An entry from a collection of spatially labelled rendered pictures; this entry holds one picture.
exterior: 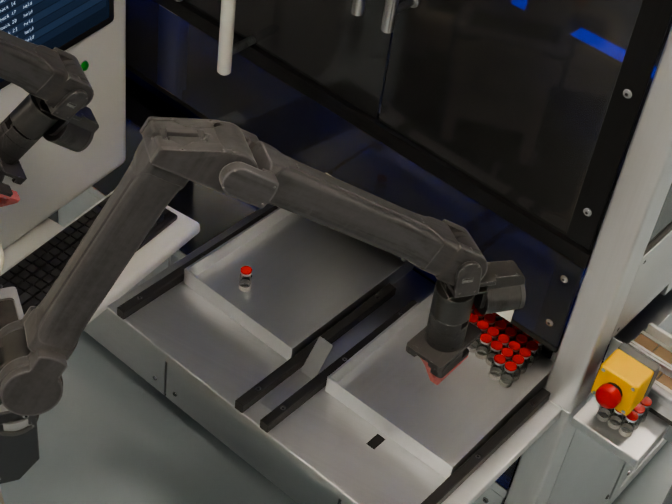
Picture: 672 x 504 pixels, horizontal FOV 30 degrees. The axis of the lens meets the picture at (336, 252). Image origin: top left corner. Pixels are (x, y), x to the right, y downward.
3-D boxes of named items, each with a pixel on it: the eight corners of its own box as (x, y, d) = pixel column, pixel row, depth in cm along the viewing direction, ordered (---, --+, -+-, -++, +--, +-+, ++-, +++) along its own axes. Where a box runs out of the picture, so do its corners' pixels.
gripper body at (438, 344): (481, 339, 184) (490, 304, 179) (439, 377, 178) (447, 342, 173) (446, 316, 186) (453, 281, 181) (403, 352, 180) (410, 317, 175)
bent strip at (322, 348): (316, 358, 215) (320, 335, 211) (329, 368, 214) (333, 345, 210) (260, 403, 206) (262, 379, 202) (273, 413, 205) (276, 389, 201)
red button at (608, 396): (602, 389, 204) (608, 373, 202) (623, 403, 203) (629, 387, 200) (590, 401, 202) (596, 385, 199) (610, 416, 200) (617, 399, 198)
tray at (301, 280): (309, 199, 245) (311, 186, 242) (413, 268, 234) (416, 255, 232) (183, 282, 224) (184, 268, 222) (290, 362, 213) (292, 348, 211)
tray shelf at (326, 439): (290, 194, 248) (291, 187, 247) (584, 392, 219) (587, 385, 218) (105, 313, 219) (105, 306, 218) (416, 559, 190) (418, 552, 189)
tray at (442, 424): (444, 291, 230) (447, 277, 228) (562, 368, 220) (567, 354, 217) (325, 390, 210) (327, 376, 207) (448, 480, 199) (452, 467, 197)
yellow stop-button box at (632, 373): (611, 370, 210) (623, 341, 205) (648, 394, 207) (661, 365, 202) (588, 394, 205) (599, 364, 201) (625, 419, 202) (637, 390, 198)
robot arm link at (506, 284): (436, 228, 173) (459, 265, 166) (513, 217, 176) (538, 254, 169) (427, 295, 180) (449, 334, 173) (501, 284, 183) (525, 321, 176)
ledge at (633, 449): (612, 380, 222) (615, 373, 220) (675, 422, 216) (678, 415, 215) (569, 423, 213) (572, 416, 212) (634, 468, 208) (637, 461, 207)
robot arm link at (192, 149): (155, 83, 147) (171, 127, 139) (249, 126, 154) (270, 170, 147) (-19, 355, 163) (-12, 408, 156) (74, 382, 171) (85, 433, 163)
